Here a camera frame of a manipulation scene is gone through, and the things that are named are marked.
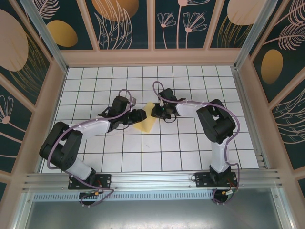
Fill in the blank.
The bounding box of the grey metal panel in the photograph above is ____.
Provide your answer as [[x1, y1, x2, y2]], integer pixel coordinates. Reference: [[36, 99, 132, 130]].
[[13, 187, 294, 229]]

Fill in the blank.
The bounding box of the long aluminium mounting rail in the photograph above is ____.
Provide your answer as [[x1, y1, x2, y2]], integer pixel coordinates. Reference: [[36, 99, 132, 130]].
[[22, 169, 283, 191]]

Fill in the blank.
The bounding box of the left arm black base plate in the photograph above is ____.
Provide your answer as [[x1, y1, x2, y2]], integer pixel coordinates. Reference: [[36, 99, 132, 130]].
[[68, 173, 112, 190]]

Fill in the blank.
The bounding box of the perforated metal cable tray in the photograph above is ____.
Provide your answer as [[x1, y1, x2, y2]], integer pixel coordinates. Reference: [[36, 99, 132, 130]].
[[33, 192, 272, 202]]

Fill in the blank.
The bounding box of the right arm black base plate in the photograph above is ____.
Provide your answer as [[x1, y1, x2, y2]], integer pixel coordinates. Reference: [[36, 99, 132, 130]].
[[194, 172, 239, 189]]

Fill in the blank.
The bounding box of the aluminium side rail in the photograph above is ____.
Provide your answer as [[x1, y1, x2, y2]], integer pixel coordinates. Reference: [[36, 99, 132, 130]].
[[232, 68, 271, 171]]

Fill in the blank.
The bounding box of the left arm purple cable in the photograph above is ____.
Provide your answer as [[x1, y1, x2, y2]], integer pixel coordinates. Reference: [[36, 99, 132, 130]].
[[47, 88, 138, 208]]

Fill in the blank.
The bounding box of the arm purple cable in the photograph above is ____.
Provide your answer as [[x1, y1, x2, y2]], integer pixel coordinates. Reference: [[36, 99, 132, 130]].
[[152, 81, 240, 206], [47, 88, 138, 208]]

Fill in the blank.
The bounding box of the aluminium frame post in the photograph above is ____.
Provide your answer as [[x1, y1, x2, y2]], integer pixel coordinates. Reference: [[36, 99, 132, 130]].
[[233, 0, 285, 71], [19, 0, 69, 73]]

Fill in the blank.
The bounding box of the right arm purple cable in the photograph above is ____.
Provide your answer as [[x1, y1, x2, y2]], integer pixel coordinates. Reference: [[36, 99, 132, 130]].
[[152, 81, 240, 206]]

